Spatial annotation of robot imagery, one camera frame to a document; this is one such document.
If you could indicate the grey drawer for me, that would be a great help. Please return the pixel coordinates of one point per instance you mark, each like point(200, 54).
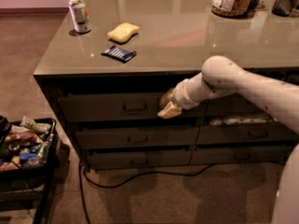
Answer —
point(139, 159)
point(220, 155)
point(110, 107)
point(263, 132)
point(231, 105)
point(137, 137)

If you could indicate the white green soda can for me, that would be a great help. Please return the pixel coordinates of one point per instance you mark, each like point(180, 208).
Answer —
point(79, 16)

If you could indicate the grey drawer cabinet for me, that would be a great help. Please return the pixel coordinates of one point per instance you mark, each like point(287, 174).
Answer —
point(175, 37)

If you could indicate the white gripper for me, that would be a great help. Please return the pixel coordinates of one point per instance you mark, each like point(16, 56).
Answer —
point(180, 97)

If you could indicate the blue snack bar wrapper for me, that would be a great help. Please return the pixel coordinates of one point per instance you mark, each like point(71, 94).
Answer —
point(119, 54)

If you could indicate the yellow sponge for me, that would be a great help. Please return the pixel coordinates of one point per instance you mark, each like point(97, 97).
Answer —
point(123, 32)

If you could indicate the blue snack packet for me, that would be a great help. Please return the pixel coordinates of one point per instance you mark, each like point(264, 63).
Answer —
point(24, 157)

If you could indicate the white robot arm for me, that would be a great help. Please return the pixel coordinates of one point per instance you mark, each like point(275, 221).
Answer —
point(219, 77)

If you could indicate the dark glass pitcher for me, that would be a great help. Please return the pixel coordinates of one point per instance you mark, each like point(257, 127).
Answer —
point(284, 8)

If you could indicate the white packets in drawer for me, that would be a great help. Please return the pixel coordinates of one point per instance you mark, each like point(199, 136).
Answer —
point(238, 119)

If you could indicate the green snack bag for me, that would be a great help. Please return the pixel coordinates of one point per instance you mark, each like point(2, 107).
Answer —
point(34, 126)

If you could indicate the black snack cart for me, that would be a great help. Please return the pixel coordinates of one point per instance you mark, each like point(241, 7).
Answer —
point(26, 185)

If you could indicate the brown snack bag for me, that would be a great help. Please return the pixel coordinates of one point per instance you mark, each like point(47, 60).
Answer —
point(22, 137)

